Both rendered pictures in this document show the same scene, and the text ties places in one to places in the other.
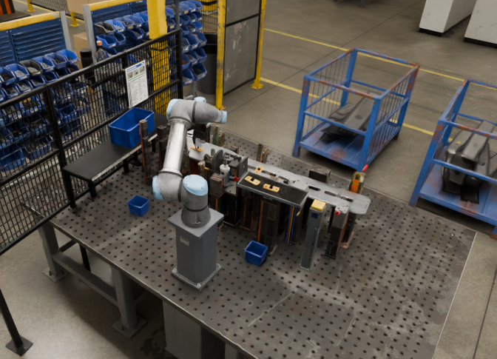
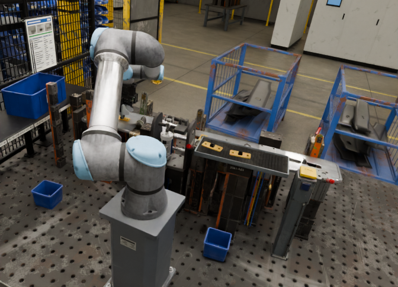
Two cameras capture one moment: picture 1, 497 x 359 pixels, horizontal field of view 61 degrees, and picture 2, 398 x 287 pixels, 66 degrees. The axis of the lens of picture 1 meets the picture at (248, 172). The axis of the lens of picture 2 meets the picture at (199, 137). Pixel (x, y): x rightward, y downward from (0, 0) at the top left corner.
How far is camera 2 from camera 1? 116 cm
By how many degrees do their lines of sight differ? 13
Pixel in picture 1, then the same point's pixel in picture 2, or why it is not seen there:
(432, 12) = (279, 32)
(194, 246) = (145, 250)
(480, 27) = (314, 42)
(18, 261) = not seen: outside the picture
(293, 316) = not seen: outside the picture
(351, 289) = (344, 279)
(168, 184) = (102, 152)
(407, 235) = (364, 202)
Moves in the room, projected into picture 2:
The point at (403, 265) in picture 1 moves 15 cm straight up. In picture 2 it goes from (379, 237) to (392, 216)
